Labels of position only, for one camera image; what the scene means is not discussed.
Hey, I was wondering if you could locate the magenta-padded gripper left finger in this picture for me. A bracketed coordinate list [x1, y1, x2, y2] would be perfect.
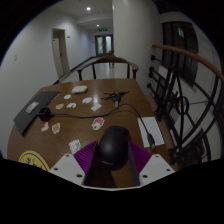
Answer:
[49, 140, 99, 187]

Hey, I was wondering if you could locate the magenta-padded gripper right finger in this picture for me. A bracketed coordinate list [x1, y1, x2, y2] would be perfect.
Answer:
[127, 140, 176, 187]

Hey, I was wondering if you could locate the black computer mouse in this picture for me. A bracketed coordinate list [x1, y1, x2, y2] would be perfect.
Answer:
[96, 125, 132, 171]

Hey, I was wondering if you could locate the round yellow mouse pad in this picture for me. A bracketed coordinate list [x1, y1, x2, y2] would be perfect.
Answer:
[18, 150, 51, 172]

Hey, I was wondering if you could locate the white paper sheet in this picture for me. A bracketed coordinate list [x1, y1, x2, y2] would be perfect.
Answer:
[137, 116, 166, 149]

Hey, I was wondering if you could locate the red white paper sticker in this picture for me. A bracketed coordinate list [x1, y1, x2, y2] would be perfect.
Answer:
[91, 116, 106, 131]

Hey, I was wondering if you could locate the small black box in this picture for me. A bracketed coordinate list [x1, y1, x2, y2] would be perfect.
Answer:
[38, 106, 52, 122]

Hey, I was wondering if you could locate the closed dark laptop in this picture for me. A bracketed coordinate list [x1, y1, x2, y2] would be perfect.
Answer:
[13, 89, 61, 136]

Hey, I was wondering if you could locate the black railing with wooden handrail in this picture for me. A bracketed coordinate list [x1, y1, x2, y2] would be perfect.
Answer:
[147, 43, 224, 169]

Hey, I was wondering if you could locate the white rectangular pack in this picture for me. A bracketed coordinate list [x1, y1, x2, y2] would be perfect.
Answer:
[71, 85, 89, 95]

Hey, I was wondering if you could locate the bunch of keys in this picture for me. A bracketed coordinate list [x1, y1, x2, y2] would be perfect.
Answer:
[101, 90, 130, 108]

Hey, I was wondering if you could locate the white side door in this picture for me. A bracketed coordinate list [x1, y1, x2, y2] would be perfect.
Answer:
[51, 28, 70, 80]

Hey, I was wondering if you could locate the wooden armchair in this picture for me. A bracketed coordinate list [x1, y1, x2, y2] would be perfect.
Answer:
[76, 54, 140, 81]

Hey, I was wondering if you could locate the dark framed window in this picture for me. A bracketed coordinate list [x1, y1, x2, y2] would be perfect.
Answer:
[162, 21, 200, 88]

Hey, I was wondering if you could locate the glass double door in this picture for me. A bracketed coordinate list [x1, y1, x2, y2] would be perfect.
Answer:
[94, 33, 114, 57]

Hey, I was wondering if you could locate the black cable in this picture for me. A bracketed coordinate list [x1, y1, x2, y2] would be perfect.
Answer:
[49, 103, 157, 152]

